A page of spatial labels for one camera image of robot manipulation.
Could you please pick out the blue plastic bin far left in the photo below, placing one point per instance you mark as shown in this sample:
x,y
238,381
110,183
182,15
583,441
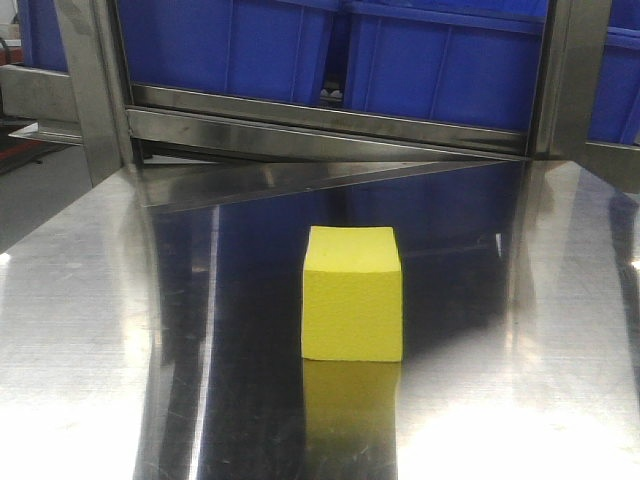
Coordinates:
x,y
40,34

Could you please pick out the blue plastic bin far right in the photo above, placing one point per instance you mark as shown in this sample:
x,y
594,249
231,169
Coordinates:
x,y
615,115

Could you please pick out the blue plastic bin centre-left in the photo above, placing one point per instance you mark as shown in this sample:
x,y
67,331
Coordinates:
x,y
273,50

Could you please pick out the blue plastic bin centre-right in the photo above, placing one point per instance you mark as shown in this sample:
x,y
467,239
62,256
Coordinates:
x,y
451,65

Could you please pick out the yellow foam block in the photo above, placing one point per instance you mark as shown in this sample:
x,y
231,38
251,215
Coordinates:
x,y
352,295

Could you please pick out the stainless steel shelf rack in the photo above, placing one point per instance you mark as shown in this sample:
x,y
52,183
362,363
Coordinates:
x,y
96,105

